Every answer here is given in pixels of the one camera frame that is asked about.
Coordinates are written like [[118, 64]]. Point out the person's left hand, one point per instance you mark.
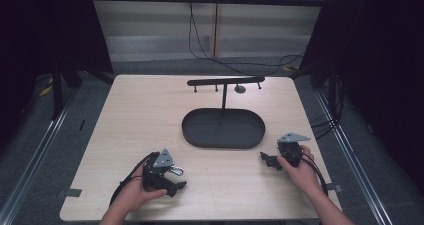
[[133, 195]]

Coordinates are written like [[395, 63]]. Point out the silver carabiner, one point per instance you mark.
[[177, 170]]

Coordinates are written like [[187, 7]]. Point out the black curtain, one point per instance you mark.
[[46, 28], [376, 51]]

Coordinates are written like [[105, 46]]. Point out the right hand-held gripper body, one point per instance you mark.
[[290, 150]]

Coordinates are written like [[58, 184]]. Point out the person's right hand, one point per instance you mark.
[[301, 176]]

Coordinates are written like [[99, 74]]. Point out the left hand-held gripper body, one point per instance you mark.
[[156, 176]]

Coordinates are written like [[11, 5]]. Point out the grey tape strip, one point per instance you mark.
[[69, 193], [334, 187]]

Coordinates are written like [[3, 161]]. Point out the yellow floor tape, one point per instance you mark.
[[45, 91]]

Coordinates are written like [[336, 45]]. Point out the metal floor rail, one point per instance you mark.
[[353, 158], [30, 165]]

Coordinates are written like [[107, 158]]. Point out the black hook rack with tray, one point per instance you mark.
[[223, 128]]

